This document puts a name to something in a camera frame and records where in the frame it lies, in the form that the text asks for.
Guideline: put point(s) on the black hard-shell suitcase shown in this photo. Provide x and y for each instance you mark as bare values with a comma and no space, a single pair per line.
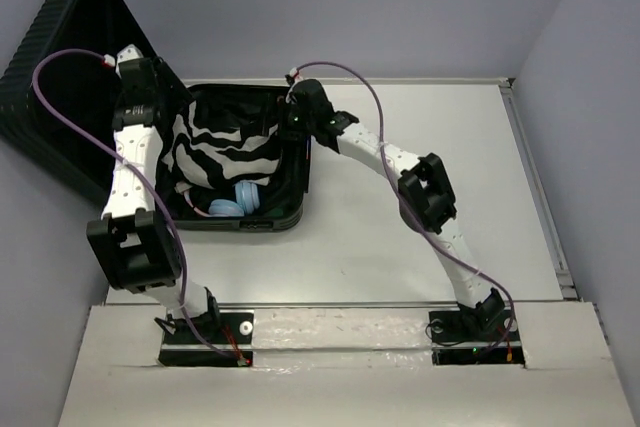
88,94

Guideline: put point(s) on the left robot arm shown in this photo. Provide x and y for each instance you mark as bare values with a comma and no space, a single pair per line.
135,240

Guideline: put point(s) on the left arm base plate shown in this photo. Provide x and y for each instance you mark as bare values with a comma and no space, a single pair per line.
227,345

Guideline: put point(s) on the zebra print cloth pouch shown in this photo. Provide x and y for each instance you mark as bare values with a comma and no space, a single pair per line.
212,146

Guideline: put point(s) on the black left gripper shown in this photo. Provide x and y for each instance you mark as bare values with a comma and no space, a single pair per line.
163,68

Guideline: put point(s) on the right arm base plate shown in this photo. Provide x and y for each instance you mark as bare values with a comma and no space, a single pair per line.
453,344

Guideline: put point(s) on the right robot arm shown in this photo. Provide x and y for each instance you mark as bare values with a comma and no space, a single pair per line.
422,187

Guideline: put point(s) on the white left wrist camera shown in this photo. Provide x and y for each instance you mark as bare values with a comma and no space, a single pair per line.
129,53

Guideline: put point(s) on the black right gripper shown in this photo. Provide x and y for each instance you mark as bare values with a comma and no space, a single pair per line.
286,132

